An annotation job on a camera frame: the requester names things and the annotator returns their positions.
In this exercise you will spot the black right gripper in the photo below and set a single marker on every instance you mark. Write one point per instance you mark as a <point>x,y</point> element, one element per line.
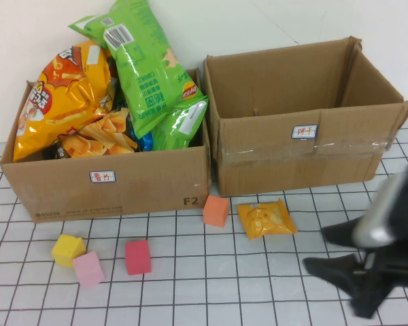
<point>394,268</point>

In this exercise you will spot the red foam cube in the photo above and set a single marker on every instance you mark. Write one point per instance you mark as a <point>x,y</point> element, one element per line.
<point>137,258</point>

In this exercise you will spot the brown cardboard box marked F2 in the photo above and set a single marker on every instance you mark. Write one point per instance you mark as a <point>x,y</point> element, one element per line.
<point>139,186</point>

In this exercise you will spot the large orange chips bag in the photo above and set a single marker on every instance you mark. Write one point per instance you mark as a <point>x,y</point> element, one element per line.
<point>64,98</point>

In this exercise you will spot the small green chips bag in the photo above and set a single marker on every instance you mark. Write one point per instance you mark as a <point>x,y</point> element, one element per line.
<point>88,29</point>

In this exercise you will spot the orange black chips bag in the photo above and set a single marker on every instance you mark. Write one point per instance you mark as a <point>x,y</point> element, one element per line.
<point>98,139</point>

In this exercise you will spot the blue snack bag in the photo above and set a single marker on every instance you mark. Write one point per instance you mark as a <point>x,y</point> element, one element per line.
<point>146,141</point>

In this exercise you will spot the green bag with white label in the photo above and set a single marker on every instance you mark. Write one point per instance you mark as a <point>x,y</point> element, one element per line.
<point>180,129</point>

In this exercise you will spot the pink foam cube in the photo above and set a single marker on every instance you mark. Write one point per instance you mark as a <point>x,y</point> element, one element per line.
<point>88,271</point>

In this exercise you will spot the orange foam cube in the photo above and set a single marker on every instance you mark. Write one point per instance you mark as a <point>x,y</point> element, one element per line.
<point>216,212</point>

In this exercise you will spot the small orange snack packet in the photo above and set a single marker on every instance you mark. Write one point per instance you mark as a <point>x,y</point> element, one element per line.
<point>265,220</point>

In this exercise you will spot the green barcode chips bag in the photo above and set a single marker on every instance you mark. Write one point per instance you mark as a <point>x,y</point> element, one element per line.
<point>146,78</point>

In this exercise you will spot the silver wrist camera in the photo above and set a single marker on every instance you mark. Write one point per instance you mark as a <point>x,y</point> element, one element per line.
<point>377,220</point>

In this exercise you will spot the yellow foam cube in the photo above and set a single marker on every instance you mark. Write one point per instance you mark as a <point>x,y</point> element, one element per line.
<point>66,253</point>

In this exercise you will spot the empty brown cardboard box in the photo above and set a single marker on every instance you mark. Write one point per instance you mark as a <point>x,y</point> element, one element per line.
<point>258,163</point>

